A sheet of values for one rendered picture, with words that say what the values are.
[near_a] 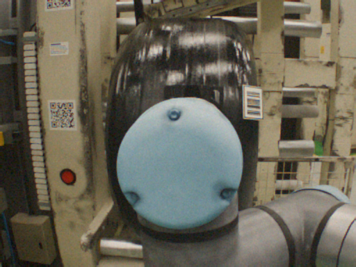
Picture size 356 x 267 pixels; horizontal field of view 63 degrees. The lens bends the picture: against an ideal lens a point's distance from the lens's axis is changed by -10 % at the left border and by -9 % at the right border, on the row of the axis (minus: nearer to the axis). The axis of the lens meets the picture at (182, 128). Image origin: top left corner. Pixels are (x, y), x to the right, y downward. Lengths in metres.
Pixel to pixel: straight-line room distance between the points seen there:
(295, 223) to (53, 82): 0.65
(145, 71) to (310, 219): 0.40
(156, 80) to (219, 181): 0.41
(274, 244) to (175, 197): 0.12
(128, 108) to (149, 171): 0.39
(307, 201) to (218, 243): 0.12
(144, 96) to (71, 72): 0.27
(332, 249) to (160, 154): 0.16
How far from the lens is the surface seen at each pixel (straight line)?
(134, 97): 0.56
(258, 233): 0.26
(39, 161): 0.88
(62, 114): 0.80
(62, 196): 0.88
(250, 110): 0.56
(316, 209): 0.30
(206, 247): 0.22
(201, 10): 1.12
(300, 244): 0.29
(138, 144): 0.18
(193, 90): 0.33
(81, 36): 0.77
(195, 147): 0.17
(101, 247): 0.81
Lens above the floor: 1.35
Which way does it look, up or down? 13 degrees down
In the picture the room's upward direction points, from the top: straight up
